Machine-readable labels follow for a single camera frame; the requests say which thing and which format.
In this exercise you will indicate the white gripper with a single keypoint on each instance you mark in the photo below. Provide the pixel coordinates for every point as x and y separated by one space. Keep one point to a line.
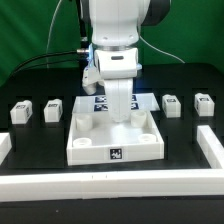
116 69

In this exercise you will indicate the white square tabletop part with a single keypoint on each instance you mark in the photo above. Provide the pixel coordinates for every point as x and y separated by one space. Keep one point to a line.
95 139

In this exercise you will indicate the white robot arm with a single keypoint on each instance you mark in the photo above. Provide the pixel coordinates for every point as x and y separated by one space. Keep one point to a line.
116 24

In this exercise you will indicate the white sheet with markers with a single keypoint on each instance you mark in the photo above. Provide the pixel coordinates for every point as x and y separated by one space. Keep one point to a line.
90 104

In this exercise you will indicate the green backdrop curtain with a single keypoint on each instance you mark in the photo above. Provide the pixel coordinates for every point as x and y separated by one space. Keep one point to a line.
192 31

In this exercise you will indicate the white obstacle fence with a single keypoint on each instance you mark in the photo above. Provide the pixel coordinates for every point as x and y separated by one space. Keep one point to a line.
92 185

